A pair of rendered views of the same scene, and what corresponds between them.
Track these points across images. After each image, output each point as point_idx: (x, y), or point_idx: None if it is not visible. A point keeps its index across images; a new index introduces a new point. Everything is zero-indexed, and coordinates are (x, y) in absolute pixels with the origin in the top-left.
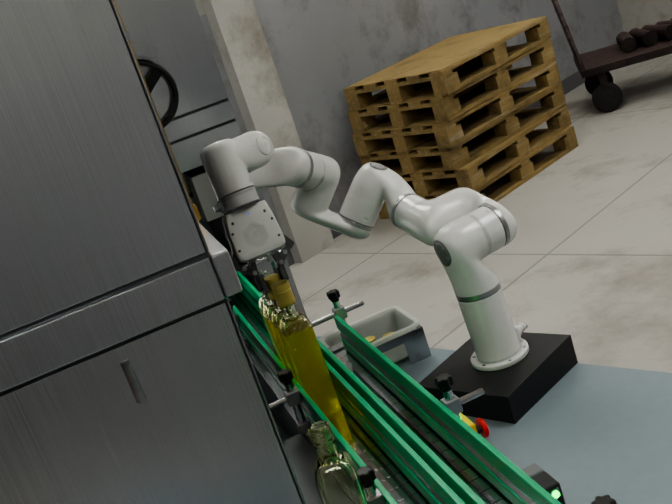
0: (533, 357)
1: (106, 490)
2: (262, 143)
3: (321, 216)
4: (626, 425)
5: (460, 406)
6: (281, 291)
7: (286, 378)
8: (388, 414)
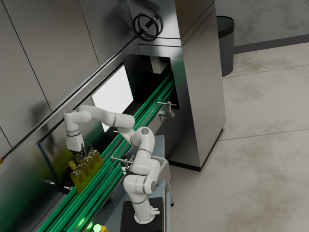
0: (145, 227)
1: None
2: (83, 118)
3: (123, 135)
4: None
5: None
6: (69, 165)
7: (67, 185)
8: (58, 225)
